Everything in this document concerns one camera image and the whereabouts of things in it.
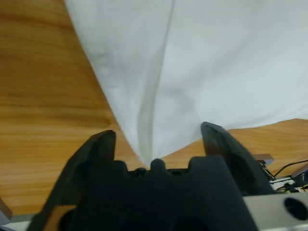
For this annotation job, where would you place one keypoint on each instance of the white Unitree T-shirt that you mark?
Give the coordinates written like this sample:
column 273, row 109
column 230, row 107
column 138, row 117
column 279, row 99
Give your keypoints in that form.
column 202, row 62

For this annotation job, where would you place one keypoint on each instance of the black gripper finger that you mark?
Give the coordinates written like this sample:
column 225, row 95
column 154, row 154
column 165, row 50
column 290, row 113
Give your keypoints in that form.
column 228, row 151
column 91, row 159

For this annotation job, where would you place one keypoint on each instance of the white block with dark post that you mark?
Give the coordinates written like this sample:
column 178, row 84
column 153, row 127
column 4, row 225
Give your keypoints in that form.
column 263, row 159

